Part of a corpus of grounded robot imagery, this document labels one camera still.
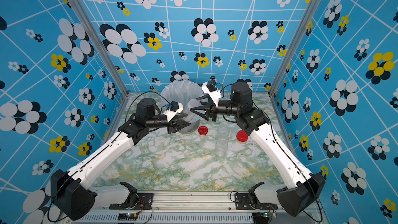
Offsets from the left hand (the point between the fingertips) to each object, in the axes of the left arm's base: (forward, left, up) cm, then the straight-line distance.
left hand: (189, 116), depth 70 cm
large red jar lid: (+5, -30, -27) cm, 41 cm away
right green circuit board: (-36, -34, -28) cm, 57 cm away
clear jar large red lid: (-5, -17, -23) cm, 29 cm away
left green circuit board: (-35, +29, -32) cm, 56 cm away
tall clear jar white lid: (-4, -2, +3) cm, 5 cm away
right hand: (-2, -4, +10) cm, 11 cm away
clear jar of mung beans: (+3, -18, -19) cm, 26 cm away
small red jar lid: (+10, -6, -29) cm, 31 cm away
